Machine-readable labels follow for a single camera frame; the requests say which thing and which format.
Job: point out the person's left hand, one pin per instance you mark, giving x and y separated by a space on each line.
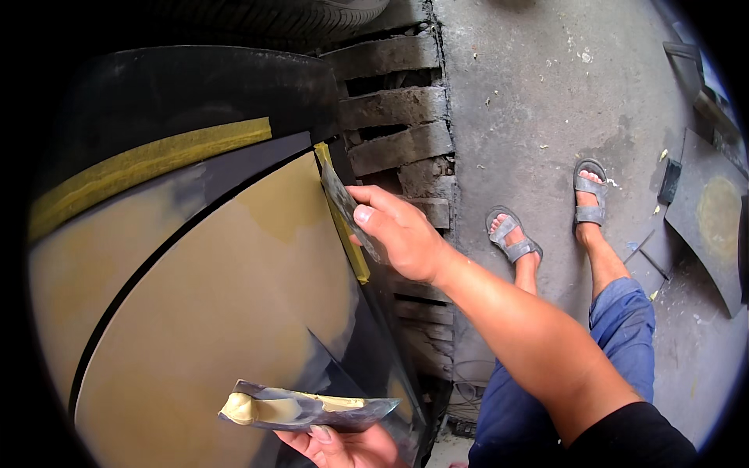
357 450

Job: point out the person's right hand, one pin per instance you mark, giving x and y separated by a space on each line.
404 240

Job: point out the metal putty mixing board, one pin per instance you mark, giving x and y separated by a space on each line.
327 416

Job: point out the metal putty spreader blade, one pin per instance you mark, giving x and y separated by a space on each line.
340 196

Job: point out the short yellow masking tape strip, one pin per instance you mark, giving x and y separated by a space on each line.
351 248

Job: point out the concrete drain grate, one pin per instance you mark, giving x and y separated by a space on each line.
398 146

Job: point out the beige filler putty blob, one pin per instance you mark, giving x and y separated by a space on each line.
249 408

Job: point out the dark car body with filler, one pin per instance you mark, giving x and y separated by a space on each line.
205 292

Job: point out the person's legs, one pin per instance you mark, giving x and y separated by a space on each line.
620 319

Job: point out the grey flat metal sheet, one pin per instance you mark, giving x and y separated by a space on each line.
649 263

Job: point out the black car tyre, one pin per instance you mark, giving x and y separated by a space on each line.
281 17

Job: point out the long yellow masking tape strip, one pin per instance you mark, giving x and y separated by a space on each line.
146 161

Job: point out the black sanding block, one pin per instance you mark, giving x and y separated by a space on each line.
670 181

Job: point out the person's body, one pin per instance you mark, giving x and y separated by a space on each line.
632 439

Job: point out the dark car panel with filler patch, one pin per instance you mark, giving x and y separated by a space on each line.
711 222

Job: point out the dark metal car trim part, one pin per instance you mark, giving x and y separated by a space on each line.
705 99

